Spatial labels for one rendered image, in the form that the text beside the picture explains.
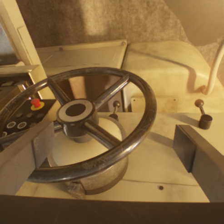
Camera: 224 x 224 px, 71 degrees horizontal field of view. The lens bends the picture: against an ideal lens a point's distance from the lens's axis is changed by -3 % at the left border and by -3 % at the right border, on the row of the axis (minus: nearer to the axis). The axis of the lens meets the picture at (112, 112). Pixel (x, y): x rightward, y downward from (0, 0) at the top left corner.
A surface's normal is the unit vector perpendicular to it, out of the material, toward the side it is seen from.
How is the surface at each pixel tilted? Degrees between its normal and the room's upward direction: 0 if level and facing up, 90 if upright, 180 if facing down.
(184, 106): 0
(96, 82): 0
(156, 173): 90
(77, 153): 82
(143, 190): 90
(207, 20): 0
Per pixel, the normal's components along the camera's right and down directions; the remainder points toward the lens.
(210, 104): -0.16, 0.65
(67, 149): -0.22, -0.69
